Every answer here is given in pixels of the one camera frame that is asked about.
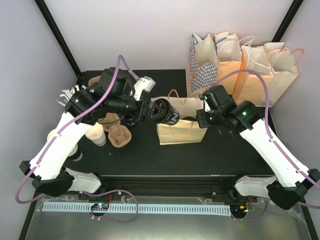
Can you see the brown pulp cup carrier stack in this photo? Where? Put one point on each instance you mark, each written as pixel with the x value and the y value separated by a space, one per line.
pixel 94 80

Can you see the kraft paper cup stack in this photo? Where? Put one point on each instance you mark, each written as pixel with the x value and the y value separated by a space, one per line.
pixel 75 154

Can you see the cream paper bag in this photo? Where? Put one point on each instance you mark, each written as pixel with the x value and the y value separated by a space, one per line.
pixel 183 132

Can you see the white cup of straws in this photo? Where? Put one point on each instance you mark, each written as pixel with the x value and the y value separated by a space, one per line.
pixel 68 93

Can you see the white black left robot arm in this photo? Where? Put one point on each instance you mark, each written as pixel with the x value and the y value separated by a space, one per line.
pixel 116 92

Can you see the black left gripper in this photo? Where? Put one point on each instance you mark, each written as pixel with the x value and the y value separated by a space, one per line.
pixel 146 117

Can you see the blue patterned paper bag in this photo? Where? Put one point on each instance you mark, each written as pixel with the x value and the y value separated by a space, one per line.
pixel 202 65

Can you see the orange paper bag blue handles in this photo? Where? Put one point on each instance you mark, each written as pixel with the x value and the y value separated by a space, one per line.
pixel 228 53

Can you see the light blue cable duct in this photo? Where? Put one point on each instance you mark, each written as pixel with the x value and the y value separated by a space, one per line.
pixel 131 208

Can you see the black paper cup with lid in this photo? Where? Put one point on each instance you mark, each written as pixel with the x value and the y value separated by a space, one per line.
pixel 172 116

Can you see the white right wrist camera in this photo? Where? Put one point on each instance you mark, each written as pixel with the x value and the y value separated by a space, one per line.
pixel 206 106

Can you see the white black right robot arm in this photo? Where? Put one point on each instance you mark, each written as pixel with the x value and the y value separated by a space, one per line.
pixel 291 180

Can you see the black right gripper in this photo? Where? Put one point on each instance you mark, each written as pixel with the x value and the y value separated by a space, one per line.
pixel 203 122

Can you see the brown pulp carrier on table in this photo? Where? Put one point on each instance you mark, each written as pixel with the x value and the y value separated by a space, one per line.
pixel 118 134

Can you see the orange paper bag white handles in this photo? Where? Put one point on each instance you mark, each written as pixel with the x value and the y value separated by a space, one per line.
pixel 248 86

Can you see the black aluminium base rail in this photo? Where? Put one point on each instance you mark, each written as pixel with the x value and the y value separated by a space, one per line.
pixel 226 189

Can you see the beige paper bag orange handles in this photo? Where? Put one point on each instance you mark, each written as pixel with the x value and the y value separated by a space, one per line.
pixel 284 66

